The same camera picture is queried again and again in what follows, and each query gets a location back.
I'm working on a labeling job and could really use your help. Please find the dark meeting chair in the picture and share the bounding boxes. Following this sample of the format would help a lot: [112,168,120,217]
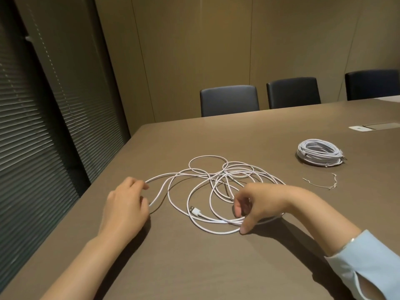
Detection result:
[200,85,260,118]
[345,69,400,101]
[266,77,322,110]

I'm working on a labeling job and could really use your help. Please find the person's left hand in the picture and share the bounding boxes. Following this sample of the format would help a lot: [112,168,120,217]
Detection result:
[98,177,150,245]

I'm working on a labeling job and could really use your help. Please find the person's right hand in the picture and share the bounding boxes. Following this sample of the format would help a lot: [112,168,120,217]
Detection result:
[232,182,298,236]

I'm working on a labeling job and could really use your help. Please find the pile of white cables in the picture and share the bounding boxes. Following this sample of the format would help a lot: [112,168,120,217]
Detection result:
[145,155,287,236]

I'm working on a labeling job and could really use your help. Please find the silver bracelet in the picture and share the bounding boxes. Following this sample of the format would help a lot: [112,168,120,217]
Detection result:
[339,236,357,250]

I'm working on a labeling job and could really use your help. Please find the white cable bundle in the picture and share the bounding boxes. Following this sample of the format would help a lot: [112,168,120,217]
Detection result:
[297,139,344,160]

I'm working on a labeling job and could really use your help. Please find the person's left forearm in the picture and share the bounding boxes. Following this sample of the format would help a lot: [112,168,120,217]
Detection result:
[39,229,129,300]

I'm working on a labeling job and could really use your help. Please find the glass partition with grey blinds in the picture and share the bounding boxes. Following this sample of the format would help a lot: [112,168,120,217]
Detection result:
[0,0,131,294]

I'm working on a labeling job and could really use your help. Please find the bunch of white twist ties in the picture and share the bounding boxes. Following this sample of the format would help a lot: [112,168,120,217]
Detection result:
[302,173,340,190]

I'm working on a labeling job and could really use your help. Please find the white table socket panel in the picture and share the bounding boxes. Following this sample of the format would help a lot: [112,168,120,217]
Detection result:
[349,122,400,132]

